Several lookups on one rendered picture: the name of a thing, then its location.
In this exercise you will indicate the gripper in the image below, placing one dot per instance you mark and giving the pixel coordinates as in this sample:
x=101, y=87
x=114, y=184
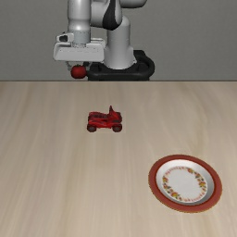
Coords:
x=77, y=52

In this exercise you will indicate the red tomato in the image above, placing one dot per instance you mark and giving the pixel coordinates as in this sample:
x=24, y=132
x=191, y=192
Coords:
x=78, y=72

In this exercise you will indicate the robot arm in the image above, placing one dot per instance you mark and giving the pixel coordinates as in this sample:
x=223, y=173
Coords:
x=118, y=46

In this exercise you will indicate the red-rimmed white plate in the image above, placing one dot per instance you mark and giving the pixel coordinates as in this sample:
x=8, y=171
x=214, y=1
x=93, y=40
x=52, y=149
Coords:
x=185, y=183

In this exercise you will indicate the red toy car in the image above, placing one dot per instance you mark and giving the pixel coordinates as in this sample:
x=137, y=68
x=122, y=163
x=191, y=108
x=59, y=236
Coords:
x=105, y=119

